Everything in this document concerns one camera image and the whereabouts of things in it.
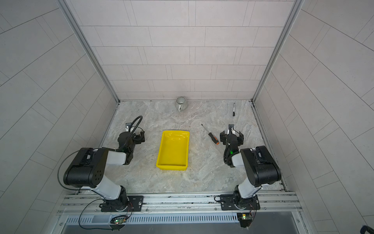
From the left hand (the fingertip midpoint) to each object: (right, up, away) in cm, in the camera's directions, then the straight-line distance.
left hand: (137, 129), depth 95 cm
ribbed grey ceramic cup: (+28, +17, +11) cm, 35 cm away
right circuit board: (+62, -39, -27) cm, 78 cm away
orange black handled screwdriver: (+50, -6, -1) cm, 50 cm away
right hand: (+62, 0, -1) cm, 62 cm away
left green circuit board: (+4, -38, -31) cm, 49 cm away
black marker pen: (+67, +10, +14) cm, 69 cm away
